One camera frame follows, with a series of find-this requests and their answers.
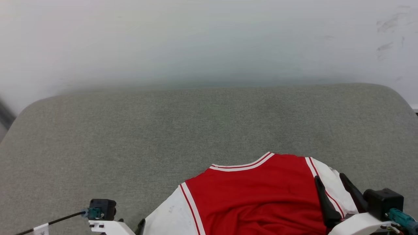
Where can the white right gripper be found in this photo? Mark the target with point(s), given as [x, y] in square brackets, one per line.
[357, 225]

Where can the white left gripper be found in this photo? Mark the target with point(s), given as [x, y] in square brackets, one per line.
[111, 227]

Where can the red and white jersey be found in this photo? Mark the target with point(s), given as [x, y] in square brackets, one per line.
[254, 195]

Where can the grey fabric pad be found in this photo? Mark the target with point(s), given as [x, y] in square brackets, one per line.
[163, 130]

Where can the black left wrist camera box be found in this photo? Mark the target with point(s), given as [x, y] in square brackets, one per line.
[104, 208]

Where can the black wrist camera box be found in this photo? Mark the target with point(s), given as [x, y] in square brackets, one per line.
[104, 208]
[382, 202]

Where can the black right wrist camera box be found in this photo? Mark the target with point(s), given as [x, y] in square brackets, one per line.
[382, 202]

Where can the teal left camera connector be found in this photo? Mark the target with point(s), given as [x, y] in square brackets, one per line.
[94, 213]

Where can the teal camera connector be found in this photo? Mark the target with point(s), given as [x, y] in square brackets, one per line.
[94, 213]
[403, 219]

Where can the teal right camera connector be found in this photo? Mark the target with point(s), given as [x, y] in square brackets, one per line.
[403, 219]

